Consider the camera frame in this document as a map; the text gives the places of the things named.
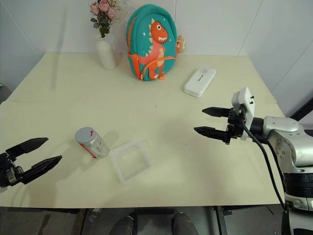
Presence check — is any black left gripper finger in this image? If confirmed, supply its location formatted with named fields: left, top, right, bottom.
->
left=5, top=137, right=49, bottom=161
left=22, top=155, right=63, bottom=185

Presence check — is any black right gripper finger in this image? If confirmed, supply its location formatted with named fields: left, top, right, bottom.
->
left=193, top=126, right=228, bottom=143
left=201, top=106, right=231, bottom=118

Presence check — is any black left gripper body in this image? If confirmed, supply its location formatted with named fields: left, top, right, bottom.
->
left=0, top=152, right=26, bottom=188

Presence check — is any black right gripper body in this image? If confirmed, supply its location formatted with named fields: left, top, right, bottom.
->
left=225, top=107, right=247, bottom=146

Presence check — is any clear plastic jar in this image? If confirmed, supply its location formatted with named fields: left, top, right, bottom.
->
left=74, top=127, right=110, bottom=160

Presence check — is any clear square plastic container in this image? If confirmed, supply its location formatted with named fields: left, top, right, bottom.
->
left=109, top=139, right=155, bottom=184

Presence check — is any white rectangular case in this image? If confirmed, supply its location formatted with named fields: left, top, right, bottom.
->
left=183, top=68, right=217, bottom=98

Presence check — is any beige plush toy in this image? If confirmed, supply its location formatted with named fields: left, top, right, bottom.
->
left=176, top=34, right=187, bottom=54

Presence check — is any teal dinosaur backpack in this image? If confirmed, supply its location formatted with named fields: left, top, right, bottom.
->
left=126, top=3, right=181, bottom=82

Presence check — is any white ceramic vase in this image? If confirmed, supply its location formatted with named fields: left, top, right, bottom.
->
left=95, top=37, right=117, bottom=71

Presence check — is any pink rose bouquet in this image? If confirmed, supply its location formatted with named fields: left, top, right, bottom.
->
left=89, top=0, right=126, bottom=39

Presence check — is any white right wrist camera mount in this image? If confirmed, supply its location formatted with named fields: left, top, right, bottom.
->
left=231, top=87, right=256, bottom=141

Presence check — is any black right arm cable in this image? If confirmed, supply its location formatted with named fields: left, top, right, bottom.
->
left=241, top=117, right=291, bottom=235

